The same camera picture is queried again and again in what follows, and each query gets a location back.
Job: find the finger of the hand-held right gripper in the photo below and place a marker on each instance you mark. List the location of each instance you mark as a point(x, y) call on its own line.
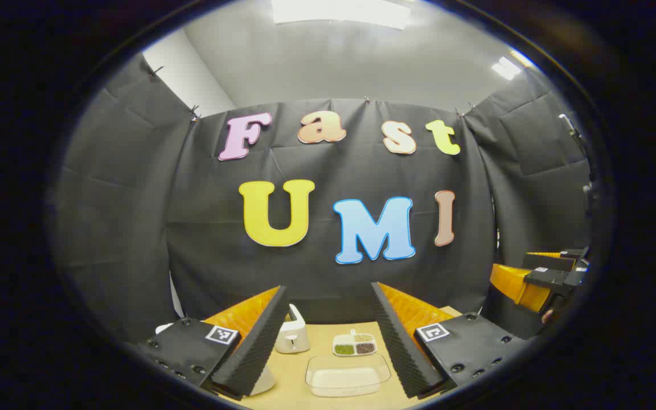
point(550, 262)
point(513, 285)

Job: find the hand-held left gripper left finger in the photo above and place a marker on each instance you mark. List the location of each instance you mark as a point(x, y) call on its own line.
point(259, 341)

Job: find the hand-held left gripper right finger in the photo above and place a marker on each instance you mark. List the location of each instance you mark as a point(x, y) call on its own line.
point(399, 341)

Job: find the white divided grain dish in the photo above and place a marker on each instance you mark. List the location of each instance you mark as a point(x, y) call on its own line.
point(355, 344)

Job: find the clear plastic rice container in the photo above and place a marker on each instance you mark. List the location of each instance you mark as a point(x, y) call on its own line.
point(345, 378)

